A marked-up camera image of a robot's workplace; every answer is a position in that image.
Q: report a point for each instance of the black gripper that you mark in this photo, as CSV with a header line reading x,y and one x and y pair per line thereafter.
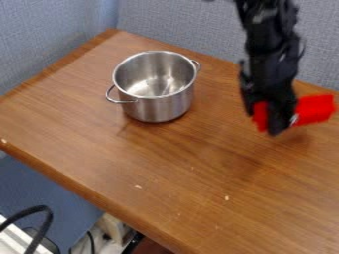
x,y
273,50

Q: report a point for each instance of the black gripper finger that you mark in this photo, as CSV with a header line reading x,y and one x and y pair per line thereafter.
x,y
281,111

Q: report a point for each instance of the red plastic block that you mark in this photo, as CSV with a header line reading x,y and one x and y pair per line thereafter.
x,y
314,109

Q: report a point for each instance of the stainless steel pot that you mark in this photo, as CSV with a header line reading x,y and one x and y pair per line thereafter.
x,y
153,84

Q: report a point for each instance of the white clutter under table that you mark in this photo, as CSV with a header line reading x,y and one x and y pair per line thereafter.
x,y
108,238

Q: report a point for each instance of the white ribbed appliance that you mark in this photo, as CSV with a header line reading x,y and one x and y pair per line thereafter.
x,y
15,239

